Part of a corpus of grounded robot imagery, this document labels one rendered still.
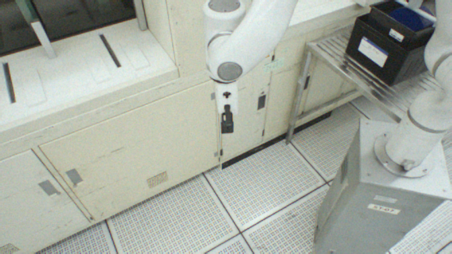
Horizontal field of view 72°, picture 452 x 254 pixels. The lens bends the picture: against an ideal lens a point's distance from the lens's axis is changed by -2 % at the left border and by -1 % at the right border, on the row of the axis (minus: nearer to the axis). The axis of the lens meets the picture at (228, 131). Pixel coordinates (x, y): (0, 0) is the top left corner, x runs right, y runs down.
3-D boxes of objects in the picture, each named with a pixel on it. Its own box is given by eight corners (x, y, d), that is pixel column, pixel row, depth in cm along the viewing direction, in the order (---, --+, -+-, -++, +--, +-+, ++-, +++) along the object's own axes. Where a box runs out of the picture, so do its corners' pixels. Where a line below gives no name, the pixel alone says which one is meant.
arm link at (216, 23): (247, 73, 67) (241, 48, 72) (249, 16, 56) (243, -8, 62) (206, 76, 66) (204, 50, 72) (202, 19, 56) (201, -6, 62)
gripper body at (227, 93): (244, 81, 68) (242, 117, 77) (239, 53, 75) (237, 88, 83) (209, 84, 68) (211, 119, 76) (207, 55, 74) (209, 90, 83)
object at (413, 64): (343, 51, 143) (354, 17, 130) (387, 35, 152) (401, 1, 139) (389, 87, 128) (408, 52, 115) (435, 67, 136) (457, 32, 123)
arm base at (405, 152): (436, 184, 99) (471, 149, 85) (374, 171, 102) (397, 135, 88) (428, 138, 111) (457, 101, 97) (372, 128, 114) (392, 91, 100)
